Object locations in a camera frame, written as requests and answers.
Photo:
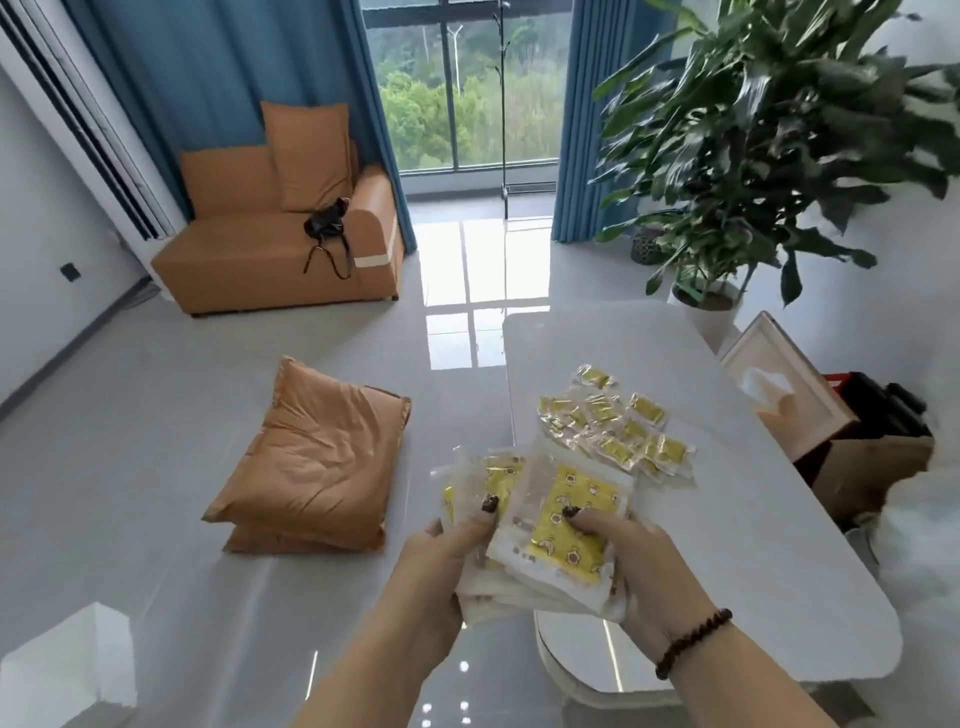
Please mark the person's left hand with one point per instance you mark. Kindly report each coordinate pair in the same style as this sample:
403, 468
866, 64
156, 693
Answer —
427, 592

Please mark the person's right hand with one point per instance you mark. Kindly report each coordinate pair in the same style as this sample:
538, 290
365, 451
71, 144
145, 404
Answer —
660, 585

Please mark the pile of yellow packets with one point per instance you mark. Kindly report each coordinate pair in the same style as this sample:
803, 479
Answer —
645, 409
555, 547

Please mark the orange floor cushion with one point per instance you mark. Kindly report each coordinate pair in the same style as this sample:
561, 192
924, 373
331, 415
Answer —
262, 540
315, 457

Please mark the white peeling film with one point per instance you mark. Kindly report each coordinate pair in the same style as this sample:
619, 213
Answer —
765, 386

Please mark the brown cardboard box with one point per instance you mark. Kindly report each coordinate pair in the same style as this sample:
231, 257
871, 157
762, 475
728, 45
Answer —
862, 469

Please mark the white plant pot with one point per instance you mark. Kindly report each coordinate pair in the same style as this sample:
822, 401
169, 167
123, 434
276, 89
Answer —
705, 322

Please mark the white sheer dust cover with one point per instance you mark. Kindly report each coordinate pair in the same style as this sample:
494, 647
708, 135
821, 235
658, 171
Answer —
930, 585

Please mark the red and black box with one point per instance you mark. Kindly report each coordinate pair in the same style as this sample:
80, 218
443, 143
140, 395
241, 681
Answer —
892, 409

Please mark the white foam block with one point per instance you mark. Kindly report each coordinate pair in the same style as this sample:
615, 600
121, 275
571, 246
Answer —
67, 667

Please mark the orange sofa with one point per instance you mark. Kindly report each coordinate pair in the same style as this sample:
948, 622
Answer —
247, 262

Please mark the orange square sofa pillow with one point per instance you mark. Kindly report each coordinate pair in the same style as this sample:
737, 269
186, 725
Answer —
307, 157

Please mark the large green leafy plant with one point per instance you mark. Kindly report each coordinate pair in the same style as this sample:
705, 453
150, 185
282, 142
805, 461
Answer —
750, 135

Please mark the orange low back cushion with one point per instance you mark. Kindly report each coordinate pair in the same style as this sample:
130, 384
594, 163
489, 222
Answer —
225, 180

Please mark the thin metal stand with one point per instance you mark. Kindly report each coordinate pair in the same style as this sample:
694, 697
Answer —
501, 112

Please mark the large glass window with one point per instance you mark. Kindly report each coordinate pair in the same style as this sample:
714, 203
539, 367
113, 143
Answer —
427, 105

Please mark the blue curtain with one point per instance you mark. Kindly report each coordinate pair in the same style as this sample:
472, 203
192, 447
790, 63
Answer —
585, 90
225, 52

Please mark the white standing air conditioner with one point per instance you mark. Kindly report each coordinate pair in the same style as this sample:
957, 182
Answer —
120, 135

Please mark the wooden picture frame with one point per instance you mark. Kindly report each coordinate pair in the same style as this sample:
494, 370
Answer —
810, 427

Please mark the black wall socket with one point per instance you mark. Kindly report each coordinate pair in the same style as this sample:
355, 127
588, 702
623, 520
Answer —
69, 271

